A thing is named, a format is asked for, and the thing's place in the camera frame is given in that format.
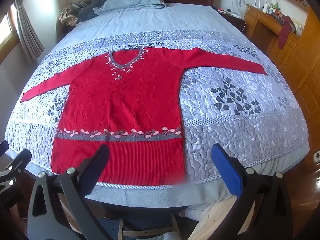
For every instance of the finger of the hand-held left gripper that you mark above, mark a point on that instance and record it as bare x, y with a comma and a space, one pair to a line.
20, 160
3, 146

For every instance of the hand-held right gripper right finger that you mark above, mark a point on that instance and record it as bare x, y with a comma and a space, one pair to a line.
226, 167

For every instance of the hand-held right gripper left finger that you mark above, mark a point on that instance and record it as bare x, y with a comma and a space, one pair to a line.
100, 157

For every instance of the red knitted sweater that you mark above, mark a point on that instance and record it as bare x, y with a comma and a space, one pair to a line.
120, 105

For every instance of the grey leaf-patterned quilt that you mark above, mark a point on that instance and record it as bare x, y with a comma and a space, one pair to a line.
225, 130

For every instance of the light blue bed sheet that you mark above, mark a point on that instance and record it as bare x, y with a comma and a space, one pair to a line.
130, 195

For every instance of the wooden stool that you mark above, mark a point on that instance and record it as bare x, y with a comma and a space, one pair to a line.
172, 225

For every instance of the window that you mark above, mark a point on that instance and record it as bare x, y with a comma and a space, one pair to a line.
6, 30

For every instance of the grey curtain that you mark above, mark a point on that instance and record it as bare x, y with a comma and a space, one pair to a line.
28, 30

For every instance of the wooden desk cabinet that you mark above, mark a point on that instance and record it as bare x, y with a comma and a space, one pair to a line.
300, 62

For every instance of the dark red hanging garment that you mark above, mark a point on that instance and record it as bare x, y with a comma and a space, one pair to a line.
283, 33

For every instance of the dark grey garment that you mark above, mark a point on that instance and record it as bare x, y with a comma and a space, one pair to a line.
90, 8

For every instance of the dark wooden nightstand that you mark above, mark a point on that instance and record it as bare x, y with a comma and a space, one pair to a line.
232, 18

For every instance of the light blue pillow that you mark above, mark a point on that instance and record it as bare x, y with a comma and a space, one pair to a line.
130, 1

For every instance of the group of bottles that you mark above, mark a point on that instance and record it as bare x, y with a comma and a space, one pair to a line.
271, 6

